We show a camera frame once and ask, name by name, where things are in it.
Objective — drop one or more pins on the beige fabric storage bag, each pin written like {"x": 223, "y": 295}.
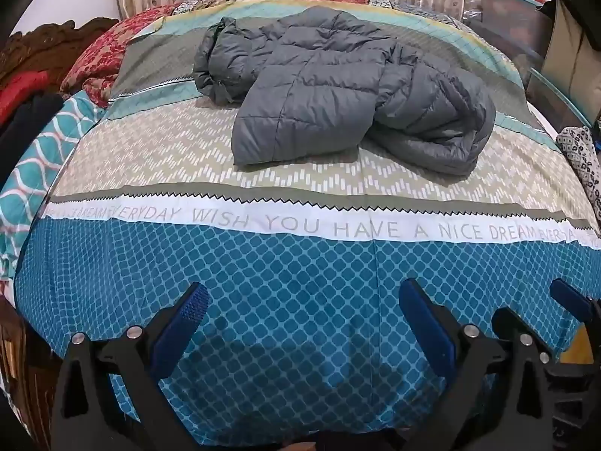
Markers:
{"x": 573, "y": 56}

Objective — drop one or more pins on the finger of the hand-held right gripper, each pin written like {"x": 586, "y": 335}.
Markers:
{"x": 503, "y": 322}
{"x": 570, "y": 299}

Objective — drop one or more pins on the carved wooden headboard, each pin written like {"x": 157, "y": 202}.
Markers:
{"x": 47, "y": 42}

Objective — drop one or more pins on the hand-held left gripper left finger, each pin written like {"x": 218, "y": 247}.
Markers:
{"x": 188, "y": 312}

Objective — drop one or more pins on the clear plastic storage box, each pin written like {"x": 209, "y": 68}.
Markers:
{"x": 547, "y": 91}
{"x": 509, "y": 28}

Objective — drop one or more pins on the grey puffer jacket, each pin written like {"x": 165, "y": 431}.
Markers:
{"x": 305, "y": 94}

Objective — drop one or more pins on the teal beige patterned bedspread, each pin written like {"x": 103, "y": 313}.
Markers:
{"x": 281, "y": 253}

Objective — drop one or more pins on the black white patterned cloth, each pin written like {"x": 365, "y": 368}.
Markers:
{"x": 580, "y": 159}

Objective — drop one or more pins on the black fuzzy cloth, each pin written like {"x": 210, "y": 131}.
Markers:
{"x": 23, "y": 127}

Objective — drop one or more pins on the teal wave pattern sheet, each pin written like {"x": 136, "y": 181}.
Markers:
{"x": 33, "y": 174}

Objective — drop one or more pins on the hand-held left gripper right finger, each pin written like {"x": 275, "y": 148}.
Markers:
{"x": 422, "y": 322}

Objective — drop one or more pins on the red floral patchwork quilt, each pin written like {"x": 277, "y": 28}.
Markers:
{"x": 101, "y": 56}

